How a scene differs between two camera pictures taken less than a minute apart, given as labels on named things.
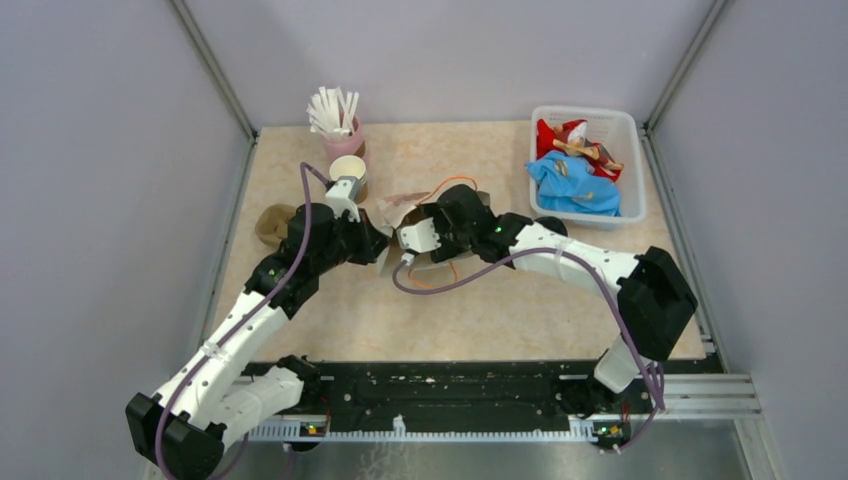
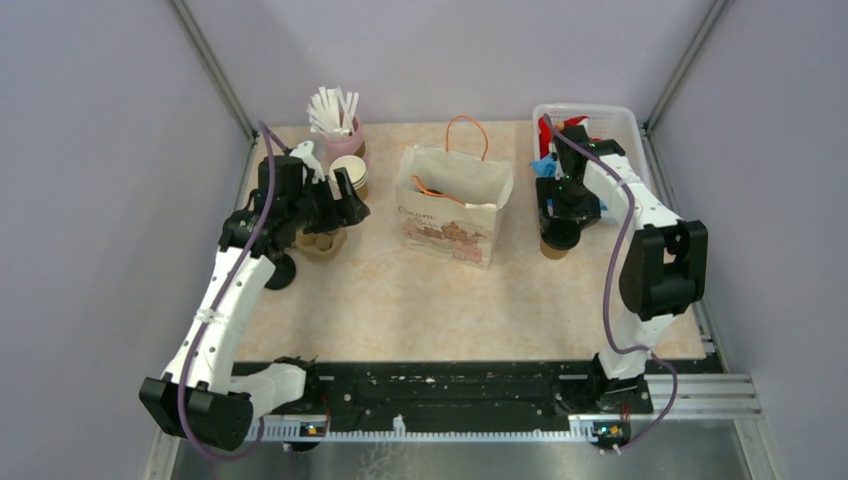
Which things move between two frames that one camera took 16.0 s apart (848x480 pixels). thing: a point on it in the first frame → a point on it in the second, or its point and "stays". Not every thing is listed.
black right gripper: x=447 y=249 → x=586 y=213
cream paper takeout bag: x=390 y=211 → x=450 y=201
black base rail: x=571 y=393 stays
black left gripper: x=371 y=241 → x=340 y=212
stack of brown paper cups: x=351 y=166 stays
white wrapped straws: x=332 y=112 stays
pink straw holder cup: x=348 y=147 stays
